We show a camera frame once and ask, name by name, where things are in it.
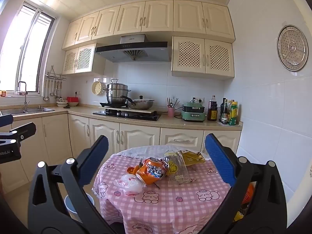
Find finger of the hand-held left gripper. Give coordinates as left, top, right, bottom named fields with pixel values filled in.
left=0, top=114, right=14, bottom=128
left=0, top=122, right=36, bottom=141

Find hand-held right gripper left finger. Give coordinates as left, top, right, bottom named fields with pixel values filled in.
left=27, top=135, right=125, bottom=234

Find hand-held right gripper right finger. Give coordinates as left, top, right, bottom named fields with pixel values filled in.
left=195, top=133, right=288, bottom=234

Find olive gold snack bag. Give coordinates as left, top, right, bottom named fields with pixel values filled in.
left=179, top=150, right=205, bottom=166

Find clear plastic wrapper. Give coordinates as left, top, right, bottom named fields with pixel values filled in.
left=167, top=151, right=197, bottom=184

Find white plastic bag red print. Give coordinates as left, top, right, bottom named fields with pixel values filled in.
left=114, top=173, right=146, bottom=196

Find pale blue waste bin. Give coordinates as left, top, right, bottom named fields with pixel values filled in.
left=64, top=188, right=96, bottom=215

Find crushed orange soda can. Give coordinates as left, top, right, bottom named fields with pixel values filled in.
left=135, top=158, right=168, bottom=184

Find steel double sink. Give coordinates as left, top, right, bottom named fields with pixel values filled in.
left=0, top=106, right=55, bottom=116

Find steel kitchen faucet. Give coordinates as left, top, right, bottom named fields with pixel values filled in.
left=17, top=81, right=30, bottom=111

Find white bottle tray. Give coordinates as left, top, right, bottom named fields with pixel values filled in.
left=218, top=120, right=243, bottom=127

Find dark bottle white label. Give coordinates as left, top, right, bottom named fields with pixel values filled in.
left=222, top=99, right=230, bottom=125

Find green yellow bottle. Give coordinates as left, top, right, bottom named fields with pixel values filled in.
left=229, top=102, right=238, bottom=126

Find orange plastic bag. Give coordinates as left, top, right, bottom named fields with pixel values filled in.
left=234, top=182, right=256, bottom=222

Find cream lower kitchen cabinets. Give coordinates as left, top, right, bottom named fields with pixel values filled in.
left=0, top=113, right=242, bottom=193

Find row of hanging utensils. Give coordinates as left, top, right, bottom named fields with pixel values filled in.
left=43, top=79, right=64, bottom=101

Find dark glass bottle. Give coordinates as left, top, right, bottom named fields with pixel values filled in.
left=220, top=98, right=227, bottom=122

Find green electric cooker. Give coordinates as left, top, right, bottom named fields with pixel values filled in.
left=181, top=98, right=207, bottom=122

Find black gas stove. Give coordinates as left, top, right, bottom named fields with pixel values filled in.
left=93, top=110, right=162, bottom=122

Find beige kitchen countertop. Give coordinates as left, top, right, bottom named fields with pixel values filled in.
left=0, top=104, right=243, bottom=131

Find pink checkered tablecloth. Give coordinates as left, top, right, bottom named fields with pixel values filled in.
left=92, top=145, right=240, bottom=234

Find steel steamer pot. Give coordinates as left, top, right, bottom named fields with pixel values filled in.
left=102, top=79, right=132, bottom=104

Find light wooden board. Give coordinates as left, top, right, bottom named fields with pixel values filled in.
left=105, top=107, right=158, bottom=114

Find yellow round colander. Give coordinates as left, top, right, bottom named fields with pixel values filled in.
left=91, top=81, right=108, bottom=95

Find steel wok with lid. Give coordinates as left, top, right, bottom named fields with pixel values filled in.
left=127, top=96, right=155, bottom=110

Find sliding kitchen window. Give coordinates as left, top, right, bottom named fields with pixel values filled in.
left=0, top=1, right=57, bottom=96

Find pink utensil cup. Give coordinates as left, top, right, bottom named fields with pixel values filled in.
left=166, top=97, right=180, bottom=108

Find cream lattice door cabinet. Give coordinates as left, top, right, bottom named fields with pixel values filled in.
left=62, top=43, right=106, bottom=75
left=171, top=36, right=235, bottom=80

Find black range hood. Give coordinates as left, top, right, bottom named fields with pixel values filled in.
left=95, top=34, right=172, bottom=63

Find cream upper cabinet row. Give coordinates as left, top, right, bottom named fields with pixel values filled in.
left=62, top=0, right=236, bottom=51

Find metal wall utensil rack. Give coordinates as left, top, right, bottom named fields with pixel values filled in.
left=45, top=66, right=67, bottom=81

